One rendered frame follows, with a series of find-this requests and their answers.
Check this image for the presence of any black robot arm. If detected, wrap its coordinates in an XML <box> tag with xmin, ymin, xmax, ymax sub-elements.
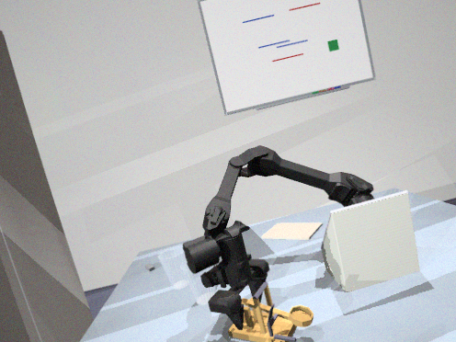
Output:
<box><xmin>182</xmin><ymin>145</ymin><xmax>374</xmax><ymax>288</ymax></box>

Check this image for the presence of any clear plastic cup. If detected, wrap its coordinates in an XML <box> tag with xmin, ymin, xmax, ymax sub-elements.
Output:
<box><xmin>180</xmin><ymin>260</ymin><xmax>216</xmax><ymax>305</ymax></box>
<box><xmin>158</xmin><ymin>246</ymin><xmax>188</xmax><ymax>290</ymax></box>

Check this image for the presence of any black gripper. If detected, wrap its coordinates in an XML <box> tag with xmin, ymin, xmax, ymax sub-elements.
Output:
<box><xmin>208</xmin><ymin>253</ymin><xmax>270</xmax><ymax>331</ymax></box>

